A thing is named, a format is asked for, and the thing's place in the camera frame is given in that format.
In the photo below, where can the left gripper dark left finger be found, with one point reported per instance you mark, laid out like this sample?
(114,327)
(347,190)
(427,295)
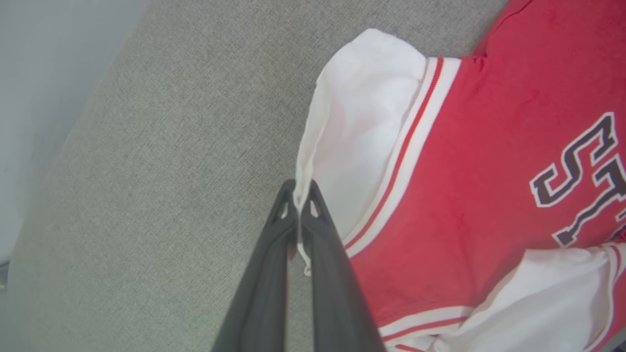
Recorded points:
(264,303)

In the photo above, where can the red and white basketball jersey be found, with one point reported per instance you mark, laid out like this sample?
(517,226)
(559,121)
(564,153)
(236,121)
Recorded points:
(489,146)

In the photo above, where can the grey fabric sofa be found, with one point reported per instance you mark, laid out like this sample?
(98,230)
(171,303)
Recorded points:
(171,171)

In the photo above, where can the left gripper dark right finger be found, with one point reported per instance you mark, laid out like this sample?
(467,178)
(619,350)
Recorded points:
(337,303)

